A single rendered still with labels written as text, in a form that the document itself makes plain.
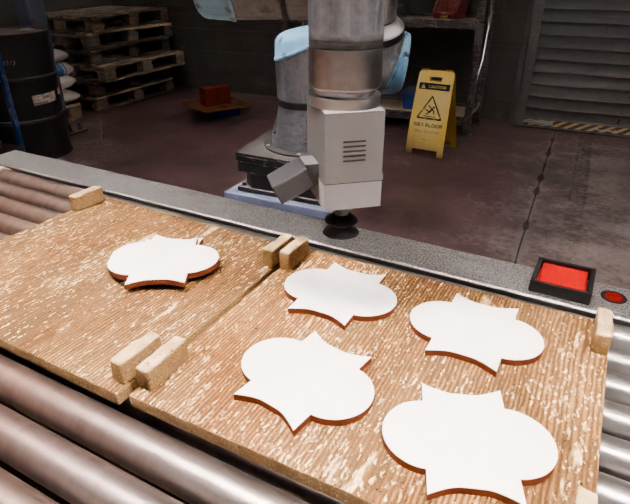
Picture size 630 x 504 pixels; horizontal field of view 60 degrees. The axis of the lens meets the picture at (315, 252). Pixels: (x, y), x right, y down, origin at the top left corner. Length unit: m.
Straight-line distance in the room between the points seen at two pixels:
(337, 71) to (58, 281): 0.46
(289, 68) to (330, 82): 0.56
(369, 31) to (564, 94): 4.76
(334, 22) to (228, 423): 0.38
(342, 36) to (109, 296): 0.42
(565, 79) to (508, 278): 4.51
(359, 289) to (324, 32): 0.31
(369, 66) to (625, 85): 4.78
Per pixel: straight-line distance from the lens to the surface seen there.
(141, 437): 0.55
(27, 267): 0.84
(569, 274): 0.82
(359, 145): 0.56
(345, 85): 0.55
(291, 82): 1.11
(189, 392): 0.56
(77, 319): 0.70
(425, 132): 4.25
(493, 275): 0.81
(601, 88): 5.27
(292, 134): 1.13
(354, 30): 0.54
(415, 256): 0.83
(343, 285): 0.69
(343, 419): 0.51
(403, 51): 1.09
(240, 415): 0.53
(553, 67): 5.27
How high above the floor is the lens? 1.31
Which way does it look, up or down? 28 degrees down
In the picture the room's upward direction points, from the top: straight up
